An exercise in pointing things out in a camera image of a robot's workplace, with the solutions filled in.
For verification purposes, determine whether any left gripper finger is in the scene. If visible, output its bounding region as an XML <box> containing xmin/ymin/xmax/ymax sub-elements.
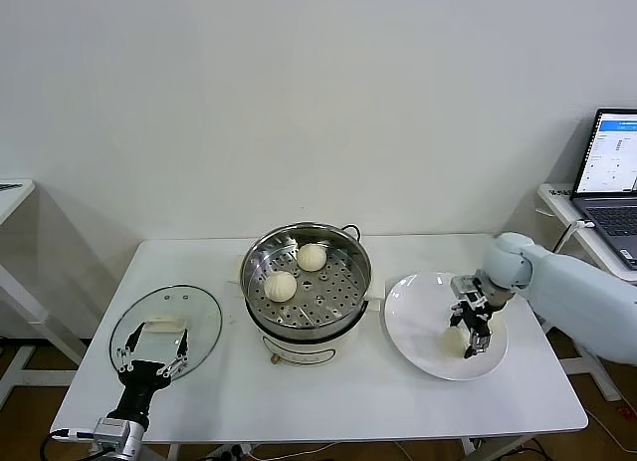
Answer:
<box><xmin>158</xmin><ymin>327</ymin><xmax>191</xmax><ymax>380</ymax></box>
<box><xmin>116</xmin><ymin>324</ymin><xmax>145</xmax><ymax>375</ymax></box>

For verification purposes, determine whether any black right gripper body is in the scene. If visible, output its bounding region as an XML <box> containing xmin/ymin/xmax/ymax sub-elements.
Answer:
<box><xmin>457</xmin><ymin>301</ymin><xmax>494</xmax><ymax>334</ymax></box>

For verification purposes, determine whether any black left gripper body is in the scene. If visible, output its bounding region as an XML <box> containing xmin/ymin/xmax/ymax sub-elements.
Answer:
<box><xmin>106</xmin><ymin>360</ymin><xmax>173</xmax><ymax>425</ymax></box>

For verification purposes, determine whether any white steamed baozi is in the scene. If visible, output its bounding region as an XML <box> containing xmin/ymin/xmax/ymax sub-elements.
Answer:
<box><xmin>263</xmin><ymin>270</ymin><xmax>299</xmax><ymax>303</ymax></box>
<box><xmin>297</xmin><ymin>242</ymin><xmax>327</xmax><ymax>272</ymax></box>
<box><xmin>440</xmin><ymin>326</ymin><xmax>472</xmax><ymax>358</ymax></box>

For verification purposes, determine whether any glass lid with white handle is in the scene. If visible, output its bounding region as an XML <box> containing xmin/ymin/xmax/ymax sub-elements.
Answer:
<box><xmin>107</xmin><ymin>283</ymin><xmax>223</xmax><ymax>382</ymax></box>

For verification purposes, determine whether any stainless steel steamer basket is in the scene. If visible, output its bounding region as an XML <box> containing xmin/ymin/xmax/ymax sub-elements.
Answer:
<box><xmin>233</xmin><ymin>221</ymin><xmax>387</xmax><ymax>341</ymax></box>

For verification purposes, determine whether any white round plate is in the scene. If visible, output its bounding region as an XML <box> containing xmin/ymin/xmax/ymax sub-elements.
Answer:
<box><xmin>382</xmin><ymin>271</ymin><xmax>510</xmax><ymax>382</ymax></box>

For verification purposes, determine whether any white power strip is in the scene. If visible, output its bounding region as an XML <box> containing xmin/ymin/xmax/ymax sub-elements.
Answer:
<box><xmin>208</xmin><ymin>443</ymin><xmax>255</xmax><ymax>460</ymax></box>

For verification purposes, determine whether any white electric cooker base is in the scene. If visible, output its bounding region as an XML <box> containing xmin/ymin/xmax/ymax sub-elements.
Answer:
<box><xmin>226</xmin><ymin>279</ymin><xmax>387</xmax><ymax>367</ymax></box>

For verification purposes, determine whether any white side table with laptop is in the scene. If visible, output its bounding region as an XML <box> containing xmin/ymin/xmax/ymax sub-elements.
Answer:
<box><xmin>535</xmin><ymin>181</ymin><xmax>637</xmax><ymax>402</ymax></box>

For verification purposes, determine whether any grey open laptop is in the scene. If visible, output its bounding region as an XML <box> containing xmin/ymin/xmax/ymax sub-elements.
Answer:
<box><xmin>569</xmin><ymin>107</ymin><xmax>637</xmax><ymax>272</ymax></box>

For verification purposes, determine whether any white side table with tool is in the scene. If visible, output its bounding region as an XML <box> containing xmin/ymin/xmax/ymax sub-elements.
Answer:
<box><xmin>0</xmin><ymin>178</ymin><xmax>91</xmax><ymax>412</ymax></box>

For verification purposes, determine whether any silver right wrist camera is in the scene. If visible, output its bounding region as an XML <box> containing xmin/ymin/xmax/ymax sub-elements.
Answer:
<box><xmin>450</xmin><ymin>275</ymin><xmax>487</xmax><ymax>308</ymax></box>

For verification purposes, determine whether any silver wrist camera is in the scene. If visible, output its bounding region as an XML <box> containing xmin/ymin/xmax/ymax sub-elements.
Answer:
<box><xmin>52</xmin><ymin>418</ymin><xmax>133</xmax><ymax>445</ymax></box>
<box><xmin>450</xmin><ymin>275</ymin><xmax>487</xmax><ymax>308</ymax></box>

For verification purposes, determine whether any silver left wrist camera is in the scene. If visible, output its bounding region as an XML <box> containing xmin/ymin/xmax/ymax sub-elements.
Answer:
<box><xmin>52</xmin><ymin>418</ymin><xmax>133</xmax><ymax>445</ymax></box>

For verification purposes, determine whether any black laptop power cable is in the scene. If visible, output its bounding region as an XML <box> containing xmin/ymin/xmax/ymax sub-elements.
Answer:
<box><xmin>559</xmin><ymin>220</ymin><xmax>596</xmax><ymax>243</ymax></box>

